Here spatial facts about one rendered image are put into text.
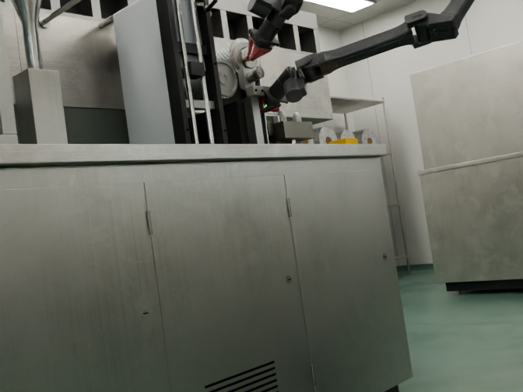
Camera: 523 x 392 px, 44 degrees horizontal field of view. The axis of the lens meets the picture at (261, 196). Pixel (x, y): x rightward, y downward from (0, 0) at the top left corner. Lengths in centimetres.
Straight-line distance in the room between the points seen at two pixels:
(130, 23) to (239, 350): 109
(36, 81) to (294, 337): 97
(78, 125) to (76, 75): 16
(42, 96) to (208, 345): 78
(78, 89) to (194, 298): 90
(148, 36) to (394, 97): 529
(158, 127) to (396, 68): 535
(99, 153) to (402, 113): 586
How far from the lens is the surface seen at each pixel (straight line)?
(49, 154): 136
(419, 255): 707
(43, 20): 218
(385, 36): 213
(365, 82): 737
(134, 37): 213
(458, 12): 213
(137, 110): 209
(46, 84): 182
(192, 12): 195
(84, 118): 217
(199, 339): 158
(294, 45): 302
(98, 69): 225
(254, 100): 214
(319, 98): 304
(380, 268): 217
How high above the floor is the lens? 67
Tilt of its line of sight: 3 degrees up
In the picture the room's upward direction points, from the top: 8 degrees counter-clockwise
